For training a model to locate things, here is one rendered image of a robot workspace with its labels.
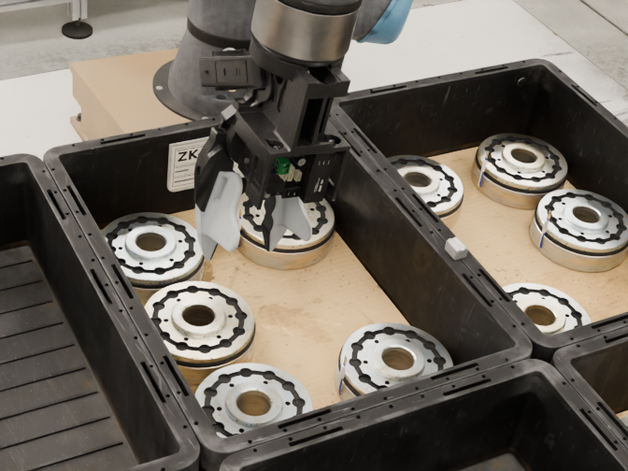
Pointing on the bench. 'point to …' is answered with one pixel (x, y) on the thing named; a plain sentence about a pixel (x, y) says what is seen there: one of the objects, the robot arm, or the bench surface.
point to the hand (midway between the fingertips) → (237, 236)
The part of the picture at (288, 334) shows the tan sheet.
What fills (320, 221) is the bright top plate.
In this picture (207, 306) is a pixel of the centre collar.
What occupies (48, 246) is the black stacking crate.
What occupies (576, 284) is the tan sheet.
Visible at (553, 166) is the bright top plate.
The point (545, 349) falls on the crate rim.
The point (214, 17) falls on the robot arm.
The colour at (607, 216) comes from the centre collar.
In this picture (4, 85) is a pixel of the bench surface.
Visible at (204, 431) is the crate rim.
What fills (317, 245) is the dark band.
